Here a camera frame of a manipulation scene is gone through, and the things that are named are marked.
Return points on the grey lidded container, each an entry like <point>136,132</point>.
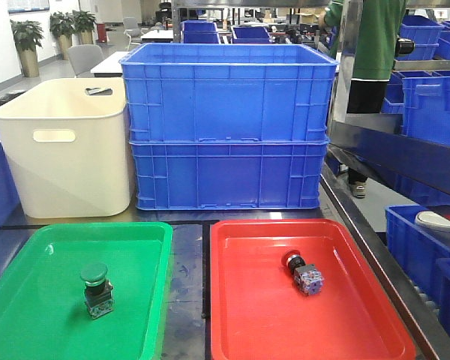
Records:
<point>434,224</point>

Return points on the potted plant middle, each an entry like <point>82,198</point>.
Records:
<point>61,25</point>

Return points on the blue bin with handle right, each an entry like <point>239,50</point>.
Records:
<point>426,114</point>

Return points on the potted plant right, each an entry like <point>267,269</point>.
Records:
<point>84,24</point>

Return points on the upper stacked blue crate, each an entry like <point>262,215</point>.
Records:
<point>193,92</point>

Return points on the potted plant left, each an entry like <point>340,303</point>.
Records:
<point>27,36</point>

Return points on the potted plant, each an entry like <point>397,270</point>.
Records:
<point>61,25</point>
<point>84,24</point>
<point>27,36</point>

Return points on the grey office chair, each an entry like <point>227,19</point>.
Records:
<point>84,57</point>

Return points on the white desk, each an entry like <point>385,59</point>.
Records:
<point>110,66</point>

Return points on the person in green sweater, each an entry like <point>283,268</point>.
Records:
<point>375,54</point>

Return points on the blue bin lower right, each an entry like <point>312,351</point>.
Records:
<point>415,250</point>

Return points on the green push button switch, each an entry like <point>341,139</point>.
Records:
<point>98,289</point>

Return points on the lower stacked blue crate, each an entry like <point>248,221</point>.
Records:
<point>228,175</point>

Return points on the red push button switch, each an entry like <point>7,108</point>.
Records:
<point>306,276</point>

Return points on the green plastic tray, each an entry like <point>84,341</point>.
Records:
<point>43,314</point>

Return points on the stacked blue crate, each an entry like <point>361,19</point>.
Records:
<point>193,92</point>
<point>228,175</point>

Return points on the cream plastic basket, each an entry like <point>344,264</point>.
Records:
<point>66,142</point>

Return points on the red plastic tray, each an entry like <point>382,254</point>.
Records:
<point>258,312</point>

